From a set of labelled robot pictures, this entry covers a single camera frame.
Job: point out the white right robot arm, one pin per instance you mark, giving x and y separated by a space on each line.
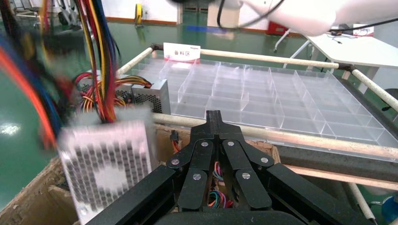
311 15

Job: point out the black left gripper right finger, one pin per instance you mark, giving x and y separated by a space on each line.
248 180

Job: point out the yellow standing object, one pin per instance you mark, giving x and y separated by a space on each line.
138 14

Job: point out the tan ledge board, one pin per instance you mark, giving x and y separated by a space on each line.
357 178

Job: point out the white table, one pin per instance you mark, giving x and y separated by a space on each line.
357 49

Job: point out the black rack edge strip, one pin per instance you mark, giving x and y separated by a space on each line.
342 167

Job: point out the black pipe joint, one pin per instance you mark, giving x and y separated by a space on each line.
345 67
157 48

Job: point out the white red sign card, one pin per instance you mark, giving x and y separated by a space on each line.
182 52

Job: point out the clear acrylic divider tray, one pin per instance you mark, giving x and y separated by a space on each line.
248 93

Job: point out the white rack pipe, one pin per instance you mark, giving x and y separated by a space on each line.
360 202
376 90
264 58
311 139
136 60

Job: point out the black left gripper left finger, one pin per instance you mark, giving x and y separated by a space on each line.
186 174

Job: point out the red white small box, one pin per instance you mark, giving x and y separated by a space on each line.
363 31

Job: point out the blue round object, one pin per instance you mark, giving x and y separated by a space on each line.
391 209

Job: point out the brown divided cardboard box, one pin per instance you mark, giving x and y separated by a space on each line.
31 198

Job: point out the red crate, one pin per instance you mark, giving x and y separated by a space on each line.
276 28

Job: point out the white pillar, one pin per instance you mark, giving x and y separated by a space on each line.
230 15

